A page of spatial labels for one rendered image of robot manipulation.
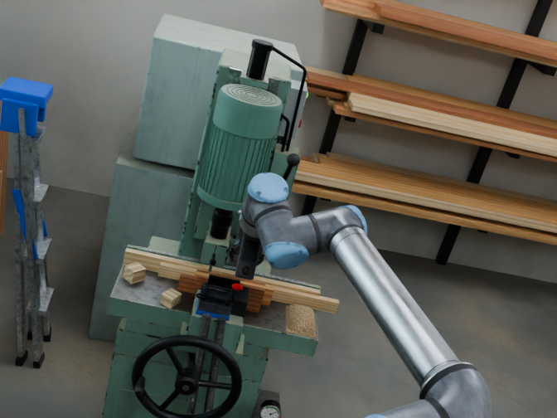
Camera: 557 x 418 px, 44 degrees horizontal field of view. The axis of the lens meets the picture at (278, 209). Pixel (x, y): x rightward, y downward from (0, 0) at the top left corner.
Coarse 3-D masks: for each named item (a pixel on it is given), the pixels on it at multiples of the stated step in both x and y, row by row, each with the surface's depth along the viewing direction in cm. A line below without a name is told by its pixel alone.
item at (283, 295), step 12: (168, 264) 206; (168, 276) 206; (276, 288) 209; (276, 300) 209; (288, 300) 209; (300, 300) 209; (312, 300) 209; (324, 300) 209; (336, 300) 211; (336, 312) 211
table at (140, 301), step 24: (120, 288) 196; (144, 288) 199; (168, 288) 202; (120, 312) 193; (144, 312) 193; (168, 312) 193; (264, 312) 203; (240, 336) 194; (264, 336) 196; (288, 336) 196; (240, 360) 188
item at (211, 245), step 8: (208, 224) 207; (208, 232) 202; (208, 240) 198; (216, 240) 199; (224, 240) 200; (208, 248) 197; (216, 248) 197; (224, 248) 197; (208, 256) 198; (216, 256) 198; (224, 256) 198; (216, 264) 199; (224, 264) 200
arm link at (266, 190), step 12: (252, 180) 157; (264, 180) 158; (276, 180) 158; (252, 192) 156; (264, 192) 155; (276, 192) 156; (252, 204) 158; (264, 204) 155; (276, 204) 155; (252, 216) 158
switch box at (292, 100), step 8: (296, 80) 219; (296, 88) 210; (304, 88) 213; (288, 96) 211; (296, 96) 211; (304, 96) 211; (288, 104) 212; (288, 112) 213; (296, 120) 214; (280, 128) 215; (296, 128) 215
